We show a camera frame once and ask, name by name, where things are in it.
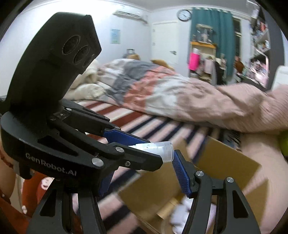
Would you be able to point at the brown cardboard box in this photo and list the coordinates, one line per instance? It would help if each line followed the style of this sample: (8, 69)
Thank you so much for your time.
(157, 199)

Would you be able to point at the cream fluffy blanket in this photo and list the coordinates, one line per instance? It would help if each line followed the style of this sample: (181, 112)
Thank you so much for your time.
(85, 86)

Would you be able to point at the pink ribbed duvet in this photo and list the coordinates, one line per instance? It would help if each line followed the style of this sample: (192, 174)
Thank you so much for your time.
(153, 89)

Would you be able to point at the teal curtain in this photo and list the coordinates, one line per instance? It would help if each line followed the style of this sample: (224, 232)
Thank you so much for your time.
(223, 32)

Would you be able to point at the white door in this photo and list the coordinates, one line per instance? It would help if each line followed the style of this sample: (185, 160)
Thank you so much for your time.
(165, 41)

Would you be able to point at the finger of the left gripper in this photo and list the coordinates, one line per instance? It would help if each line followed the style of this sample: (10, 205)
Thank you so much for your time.
(137, 157)
(123, 138)

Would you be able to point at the blue wall poster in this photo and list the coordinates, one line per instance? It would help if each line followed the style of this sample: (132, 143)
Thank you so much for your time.
(115, 36)

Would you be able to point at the green plush pillow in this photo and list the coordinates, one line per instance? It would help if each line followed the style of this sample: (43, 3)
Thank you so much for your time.
(283, 142)

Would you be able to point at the round wall clock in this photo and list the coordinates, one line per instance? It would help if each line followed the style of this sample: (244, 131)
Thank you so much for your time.
(184, 15)

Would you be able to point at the clear plastic tube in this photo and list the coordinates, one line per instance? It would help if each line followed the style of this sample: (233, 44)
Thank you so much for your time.
(164, 149)

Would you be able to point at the person's left hand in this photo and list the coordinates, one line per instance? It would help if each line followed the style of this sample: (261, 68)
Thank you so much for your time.
(8, 175)

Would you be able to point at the yellow top wooden shelf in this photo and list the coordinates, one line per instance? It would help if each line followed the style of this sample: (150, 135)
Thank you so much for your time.
(211, 69)

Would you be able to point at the white air conditioner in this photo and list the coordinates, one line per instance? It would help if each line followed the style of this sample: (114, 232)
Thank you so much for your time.
(130, 15)

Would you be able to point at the red monkey print garment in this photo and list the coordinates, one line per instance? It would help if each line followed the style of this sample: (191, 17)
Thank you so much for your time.
(14, 221)

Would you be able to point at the white bed headboard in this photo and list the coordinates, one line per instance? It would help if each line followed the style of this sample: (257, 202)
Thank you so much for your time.
(281, 77)

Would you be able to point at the pink shopping bag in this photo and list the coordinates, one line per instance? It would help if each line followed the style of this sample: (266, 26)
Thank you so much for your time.
(194, 60)

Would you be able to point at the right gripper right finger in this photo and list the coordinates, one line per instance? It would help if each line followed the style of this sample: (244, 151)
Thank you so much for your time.
(233, 212)

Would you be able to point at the grey shelving unit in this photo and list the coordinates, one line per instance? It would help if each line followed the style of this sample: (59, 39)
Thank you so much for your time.
(267, 50)

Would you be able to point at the pink ribbed pillow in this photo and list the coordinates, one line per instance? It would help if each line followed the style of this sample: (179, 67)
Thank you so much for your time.
(265, 175)

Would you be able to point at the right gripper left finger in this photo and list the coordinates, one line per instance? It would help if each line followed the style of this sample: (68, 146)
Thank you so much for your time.
(66, 208)

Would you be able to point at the striped pink bed sheet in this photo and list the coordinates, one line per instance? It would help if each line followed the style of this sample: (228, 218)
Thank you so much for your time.
(143, 129)

